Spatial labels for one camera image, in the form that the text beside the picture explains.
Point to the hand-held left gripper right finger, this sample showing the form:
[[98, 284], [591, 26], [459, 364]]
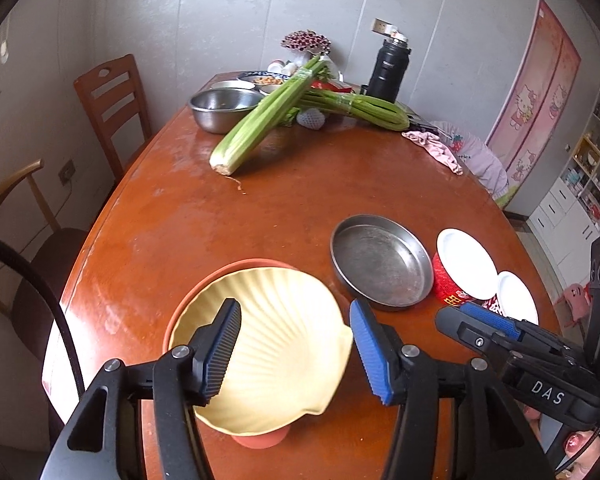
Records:
[[372, 355]]

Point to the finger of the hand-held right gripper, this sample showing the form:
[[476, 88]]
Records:
[[492, 319], [455, 324]]

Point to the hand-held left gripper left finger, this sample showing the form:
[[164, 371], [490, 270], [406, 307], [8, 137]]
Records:
[[224, 352]]

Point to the yellow shell-shaped plate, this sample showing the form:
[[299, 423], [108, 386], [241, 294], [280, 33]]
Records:
[[280, 340]]

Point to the round steel pan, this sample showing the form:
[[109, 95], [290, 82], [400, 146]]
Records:
[[380, 260]]

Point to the orange scalloped plate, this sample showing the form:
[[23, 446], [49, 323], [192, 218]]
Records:
[[260, 441]]

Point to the pink child stool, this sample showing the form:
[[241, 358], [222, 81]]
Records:
[[575, 295]]

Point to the white shelf cabinet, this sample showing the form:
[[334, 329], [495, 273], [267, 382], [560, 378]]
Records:
[[555, 210]]

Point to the purple strawberry-print garment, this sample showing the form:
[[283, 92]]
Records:
[[480, 160]]

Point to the pink cloth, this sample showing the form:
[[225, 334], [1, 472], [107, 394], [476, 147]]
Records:
[[437, 152]]

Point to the dark-seat wooden armchair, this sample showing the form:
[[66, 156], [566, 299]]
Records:
[[55, 260]]

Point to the large celery bunch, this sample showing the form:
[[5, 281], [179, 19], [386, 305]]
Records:
[[250, 130]]

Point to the taped celery bunch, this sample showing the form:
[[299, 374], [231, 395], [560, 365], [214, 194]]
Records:
[[370, 107]]

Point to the fruit in white foam net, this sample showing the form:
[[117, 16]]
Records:
[[311, 119]]

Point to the large steel bowl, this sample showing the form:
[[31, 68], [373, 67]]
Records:
[[215, 105]]

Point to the black thermos bottle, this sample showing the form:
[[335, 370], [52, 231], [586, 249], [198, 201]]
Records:
[[385, 72]]

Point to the wooden slat-back chair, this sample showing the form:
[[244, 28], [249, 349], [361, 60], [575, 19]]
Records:
[[112, 110]]

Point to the small steel bowl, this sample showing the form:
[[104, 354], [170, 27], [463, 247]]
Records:
[[232, 84]]

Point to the red plastic bag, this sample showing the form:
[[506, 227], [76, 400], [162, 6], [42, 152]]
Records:
[[330, 86]]

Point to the blue-rimmed plate of food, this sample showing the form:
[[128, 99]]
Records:
[[267, 79]]

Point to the dried flower bouquet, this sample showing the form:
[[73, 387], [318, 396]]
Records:
[[305, 40]]

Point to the wall power outlet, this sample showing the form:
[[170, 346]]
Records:
[[67, 172]]

